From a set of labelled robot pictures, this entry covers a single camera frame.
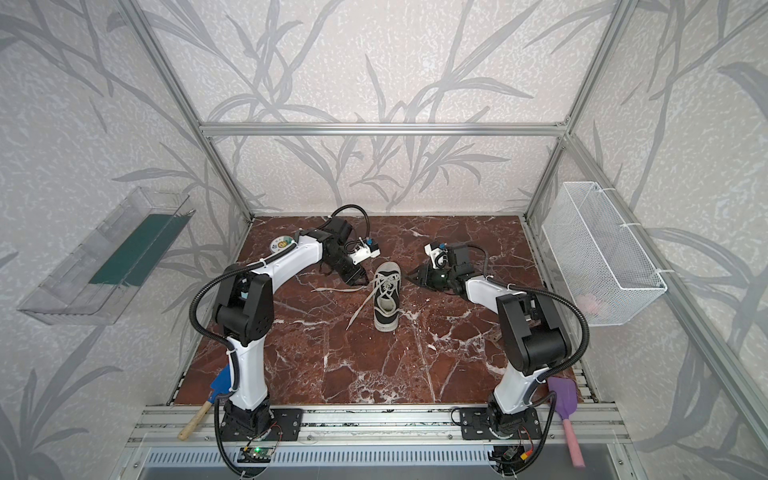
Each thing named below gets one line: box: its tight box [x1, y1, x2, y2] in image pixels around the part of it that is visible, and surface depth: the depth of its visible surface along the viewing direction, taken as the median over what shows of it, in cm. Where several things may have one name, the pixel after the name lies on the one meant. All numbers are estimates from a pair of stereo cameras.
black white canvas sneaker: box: [373, 261, 402, 333], surface depth 93 cm
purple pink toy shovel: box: [548, 376, 586, 468], surface depth 77 cm
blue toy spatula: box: [178, 364, 231, 441], surface depth 77 cm
